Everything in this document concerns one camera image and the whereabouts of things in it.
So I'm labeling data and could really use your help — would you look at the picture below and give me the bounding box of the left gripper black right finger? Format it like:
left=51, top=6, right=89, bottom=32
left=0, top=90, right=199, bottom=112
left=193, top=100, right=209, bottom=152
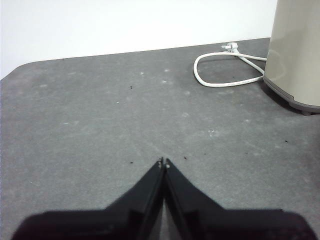
left=164, top=157, right=319, bottom=240

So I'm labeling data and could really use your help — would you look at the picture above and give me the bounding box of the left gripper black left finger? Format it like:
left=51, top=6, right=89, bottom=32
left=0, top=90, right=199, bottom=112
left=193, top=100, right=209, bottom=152
left=10, top=156, right=165, bottom=240

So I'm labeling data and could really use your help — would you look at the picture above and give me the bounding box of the beige two-slot toaster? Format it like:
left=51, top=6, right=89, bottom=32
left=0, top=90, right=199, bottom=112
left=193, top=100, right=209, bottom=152
left=262, top=0, right=320, bottom=116

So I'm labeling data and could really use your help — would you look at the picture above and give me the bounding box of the white toaster power cable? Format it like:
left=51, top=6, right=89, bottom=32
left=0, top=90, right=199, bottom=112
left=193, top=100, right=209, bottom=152
left=192, top=42, right=268, bottom=89

